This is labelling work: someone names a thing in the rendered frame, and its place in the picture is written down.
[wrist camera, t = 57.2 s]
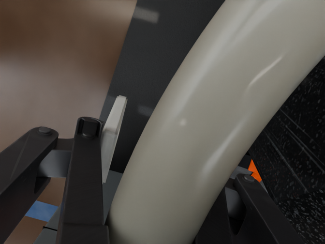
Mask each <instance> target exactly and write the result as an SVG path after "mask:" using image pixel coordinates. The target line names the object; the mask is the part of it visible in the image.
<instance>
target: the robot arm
mask: <svg viewBox="0 0 325 244"><path fill-rule="evenodd" d="M127 100H128V99H126V97H125V96H121V95H119V96H117V98H116V100H115V103H114V105H113V107H112V110H111V112H110V114H109V116H108V119H107V121H106V122H105V121H101V120H99V119H96V118H92V117H80V118H78V119H77V124H76V129H75V134H74V138H68V139H66V138H58V136H59V134H58V132H57V131H56V130H54V129H51V128H47V127H42V126H40V127H34V128H32V129H30V130H29V131H28V132H26V133H25V134H24V135H23V136H21V137H20V138H19V139H17V140H16V141H15V142H14V143H12V144H11V145H10V146H8V147H7V148H6V149H4V150H3V151H2V152H0V244H4V242H5V241H6V240H7V238H8V237H9V236H10V234H11V233H12V232H13V230H14V229H15V228H16V226H17V225H18V224H19V222H20V221H21V220H22V218H23V217H24V216H25V214H26V213H27V212H28V210H29V209H30V208H31V206H32V205H33V204H34V202H35V201H36V200H37V198H38V197H39V196H40V194H41V193H42V192H43V191H44V189H45V188H46V187H47V185H48V184H49V183H50V180H51V177H54V178H66V181H65V187H64V192H63V199H62V205H61V211H60V216H59V224H58V231H57V236H56V242H55V244H110V242H109V228H108V226H105V225H104V217H103V183H105V182H106V178H107V175H108V172H109V168H110V165H111V161H112V157H113V154H114V150H115V146H116V143H117V139H118V135H119V131H120V127H121V123H122V119H123V115H124V111H125V107H126V104H127ZM193 244H305V243H304V242H303V240H302V239H301V238H300V236H299V235H298V233H297V232H296V231H295V229H294V228H293V227H292V225H291V224H290V223H289V221H288V220H287V219H286V217H285V216H284V215H283V213H282V212H281V211H280V209H279V208H278V207H277V205H276V204H275V202H274V201H273V200H272V198H271V197H270V196H269V194H268V193H267V192H266V190H265V189H264V188H263V187H262V185H261V184H260V183H259V182H258V181H257V180H256V179H255V178H254V177H253V176H250V175H248V174H242V173H239V174H237V175H236V178H235V179H232V178H229V179H228V181H227V183H226V184H225V186H224V187H223V189H222V191H221V192H220V194H219V195H218V197H217V199H216V201H215V202H214V204H213V206H212V208H211V209H210V211H209V213H208V215H207V216H206V218H205V220H204V222H203V224H202V226H201V228H200V229H199V231H198V233H197V235H196V237H195V239H194V241H193Z"/></svg>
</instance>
